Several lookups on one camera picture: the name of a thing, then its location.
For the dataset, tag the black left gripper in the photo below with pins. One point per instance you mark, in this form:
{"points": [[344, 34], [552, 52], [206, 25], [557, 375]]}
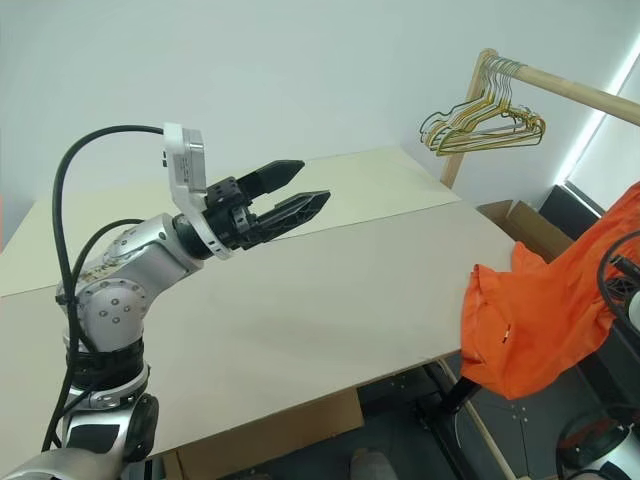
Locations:
{"points": [[230, 215]]}

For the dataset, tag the orange shorts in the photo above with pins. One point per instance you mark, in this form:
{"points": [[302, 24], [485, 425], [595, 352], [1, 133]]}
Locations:
{"points": [[540, 320]]}

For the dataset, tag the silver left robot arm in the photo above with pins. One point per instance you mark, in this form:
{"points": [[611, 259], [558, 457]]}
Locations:
{"points": [[125, 260]]}

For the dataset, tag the bunch of hangers on rack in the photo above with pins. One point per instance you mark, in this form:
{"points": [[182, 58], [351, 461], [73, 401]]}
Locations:
{"points": [[470, 108]]}

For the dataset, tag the flat brown cardboard sheet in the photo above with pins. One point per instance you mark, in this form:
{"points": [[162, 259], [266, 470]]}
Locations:
{"points": [[275, 435]]}

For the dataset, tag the open cardboard box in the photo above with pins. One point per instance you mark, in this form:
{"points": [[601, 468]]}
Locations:
{"points": [[530, 225]]}

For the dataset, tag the black table leg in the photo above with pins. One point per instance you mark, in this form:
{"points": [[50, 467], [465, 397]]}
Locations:
{"points": [[457, 395]]}

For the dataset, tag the black panel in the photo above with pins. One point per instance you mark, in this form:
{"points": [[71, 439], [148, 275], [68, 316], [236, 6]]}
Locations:
{"points": [[570, 210]]}

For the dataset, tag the wooden clothes rack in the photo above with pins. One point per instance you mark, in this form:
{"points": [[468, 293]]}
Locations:
{"points": [[575, 90]]}

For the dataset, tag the light wooden slat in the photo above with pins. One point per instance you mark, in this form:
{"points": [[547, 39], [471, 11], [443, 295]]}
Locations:
{"points": [[492, 442]]}

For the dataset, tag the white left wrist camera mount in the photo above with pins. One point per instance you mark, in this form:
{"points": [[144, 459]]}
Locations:
{"points": [[185, 165]]}

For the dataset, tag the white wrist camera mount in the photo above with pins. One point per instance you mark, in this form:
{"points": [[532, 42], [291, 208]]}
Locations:
{"points": [[185, 165], [636, 307]]}

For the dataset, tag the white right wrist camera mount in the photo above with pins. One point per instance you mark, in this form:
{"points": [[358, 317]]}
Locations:
{"points": [[636, 307]]}

